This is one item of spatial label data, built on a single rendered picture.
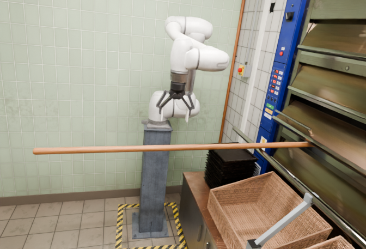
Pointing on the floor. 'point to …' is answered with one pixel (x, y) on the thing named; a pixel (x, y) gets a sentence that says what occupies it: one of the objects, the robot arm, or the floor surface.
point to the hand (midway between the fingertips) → (174, 119)
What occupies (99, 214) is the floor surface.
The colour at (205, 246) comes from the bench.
